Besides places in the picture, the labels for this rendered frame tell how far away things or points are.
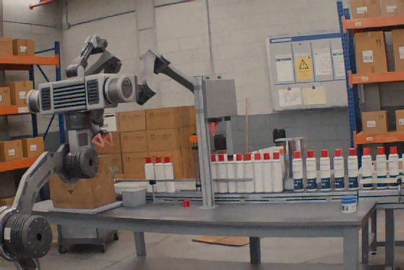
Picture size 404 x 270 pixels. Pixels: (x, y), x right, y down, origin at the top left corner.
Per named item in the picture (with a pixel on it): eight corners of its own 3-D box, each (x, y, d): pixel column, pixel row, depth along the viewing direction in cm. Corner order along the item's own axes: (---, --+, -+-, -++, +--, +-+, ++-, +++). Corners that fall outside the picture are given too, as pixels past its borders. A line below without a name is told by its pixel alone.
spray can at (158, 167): (167, 191, 310) (164, 156, 309) (162, 193, 305) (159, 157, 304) (159, 191, 312) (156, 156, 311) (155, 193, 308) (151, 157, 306)
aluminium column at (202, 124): (215, 206, 279) (204, 75, 275) (211, 207, 275) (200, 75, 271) (207, 206, 281) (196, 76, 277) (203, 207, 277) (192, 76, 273)
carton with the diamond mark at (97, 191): (116, 201, 303) (111, 154, 302) (92, 208, 282) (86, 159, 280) (76, 200, 316) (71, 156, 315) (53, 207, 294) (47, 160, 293)
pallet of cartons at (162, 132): (209, 211, 705) (200, 104, 697) (188, 225, 627) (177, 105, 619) (128, 211, 743) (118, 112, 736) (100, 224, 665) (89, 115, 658)
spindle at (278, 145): (290, 172, 338) (287, 127, 337) (286, 174, 330) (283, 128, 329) (277, 172, 343) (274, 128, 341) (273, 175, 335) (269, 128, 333)
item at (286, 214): (399, 175, 323) (398, 172, 323) (361, 224, 208) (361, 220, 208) (131, 182, 424) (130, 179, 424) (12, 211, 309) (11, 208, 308)
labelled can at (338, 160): (345, 188, 259) (343, 148, 258) (343, 190, 255) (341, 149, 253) (336, 189, 262) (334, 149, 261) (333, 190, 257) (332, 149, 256)
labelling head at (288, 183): (308, 185, 282) (305, 137, 281) (301, 189, 271) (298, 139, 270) (284, 185, 289) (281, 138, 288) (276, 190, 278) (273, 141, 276)
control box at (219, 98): (237, 115, 277) (234, 78, 276) (208, 118, 269) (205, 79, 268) (228, 115, 286) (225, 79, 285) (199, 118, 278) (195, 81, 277)
